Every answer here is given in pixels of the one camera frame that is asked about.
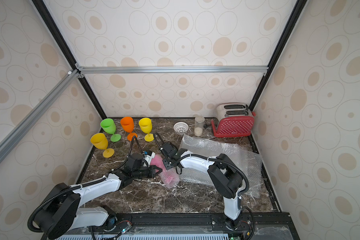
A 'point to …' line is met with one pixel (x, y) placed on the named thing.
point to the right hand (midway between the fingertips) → (175, 159)
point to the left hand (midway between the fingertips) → (166, 171)
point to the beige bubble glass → (99, 141)
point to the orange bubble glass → (128, 124)
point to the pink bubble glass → (169, 177)
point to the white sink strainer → (180, 127)
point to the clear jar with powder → (199, 123)
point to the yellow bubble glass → (145, 124)
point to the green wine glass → (108, 125)
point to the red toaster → (233, 120)
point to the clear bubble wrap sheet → (249, 162)
